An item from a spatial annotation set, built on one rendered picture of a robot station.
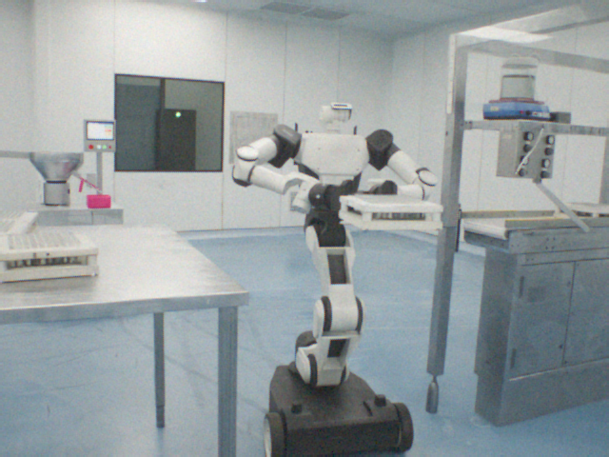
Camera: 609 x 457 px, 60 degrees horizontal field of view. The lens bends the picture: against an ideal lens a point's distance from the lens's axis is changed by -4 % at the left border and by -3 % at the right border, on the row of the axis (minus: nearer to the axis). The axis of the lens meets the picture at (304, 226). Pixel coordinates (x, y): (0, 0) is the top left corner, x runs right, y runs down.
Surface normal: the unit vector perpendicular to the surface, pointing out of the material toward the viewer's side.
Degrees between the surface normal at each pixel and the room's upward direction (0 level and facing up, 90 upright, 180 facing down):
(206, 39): 90
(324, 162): 90
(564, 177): 90
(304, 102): 90
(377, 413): 45
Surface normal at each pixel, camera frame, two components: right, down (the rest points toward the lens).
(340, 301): 0.20, -0.56
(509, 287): -0.91, 0.03
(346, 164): 0.23, 0.16
